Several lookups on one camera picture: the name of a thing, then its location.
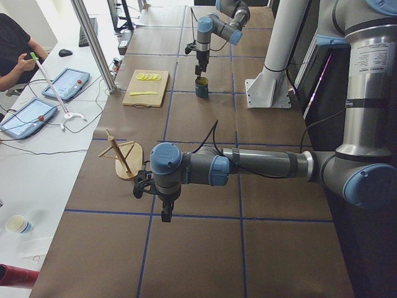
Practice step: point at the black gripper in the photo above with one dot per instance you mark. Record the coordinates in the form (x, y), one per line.
(167, 199)
(202, 57)

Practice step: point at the blue-green mug yellow inside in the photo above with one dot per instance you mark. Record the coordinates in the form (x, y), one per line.
(201, 87)

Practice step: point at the wooden cup storage rack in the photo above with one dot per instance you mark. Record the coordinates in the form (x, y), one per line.
(128, 157)

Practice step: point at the white paper cup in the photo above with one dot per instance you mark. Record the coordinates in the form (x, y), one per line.
(19, 224)

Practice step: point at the lemon slice two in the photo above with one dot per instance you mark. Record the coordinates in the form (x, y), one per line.
(152, 76)

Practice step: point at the bamboo cutting board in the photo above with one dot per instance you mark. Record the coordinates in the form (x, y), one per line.
(146, 85)

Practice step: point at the black monitor stand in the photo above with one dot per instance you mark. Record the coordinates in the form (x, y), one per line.
(120, 16)

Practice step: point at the far teach pendant tablet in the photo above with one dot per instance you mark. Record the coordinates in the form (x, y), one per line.
(69, 82)

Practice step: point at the teach pendant tablet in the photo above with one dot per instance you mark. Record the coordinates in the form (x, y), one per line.
(69, 82)
(29, 119)

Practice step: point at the black computer mouse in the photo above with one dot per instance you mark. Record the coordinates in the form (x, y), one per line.
(65, 52)

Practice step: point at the white reacher grabber stick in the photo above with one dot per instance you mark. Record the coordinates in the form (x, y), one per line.
(50, 91)

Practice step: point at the near teach pendant tablet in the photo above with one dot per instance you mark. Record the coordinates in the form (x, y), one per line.
(29, 119)

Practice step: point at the red object at edge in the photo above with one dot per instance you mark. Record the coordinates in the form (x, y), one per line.
(18, 277)

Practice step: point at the seated person black shirt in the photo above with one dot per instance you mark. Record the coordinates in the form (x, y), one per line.
(17, 65)

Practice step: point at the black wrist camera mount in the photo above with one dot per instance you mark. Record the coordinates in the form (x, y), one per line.
(192, 46)
(144, 182)

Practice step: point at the white camera post base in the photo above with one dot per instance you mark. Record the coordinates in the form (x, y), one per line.
(270, 89)

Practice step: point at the aluminium frame post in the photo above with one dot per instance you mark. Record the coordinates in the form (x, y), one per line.
(83, 18)

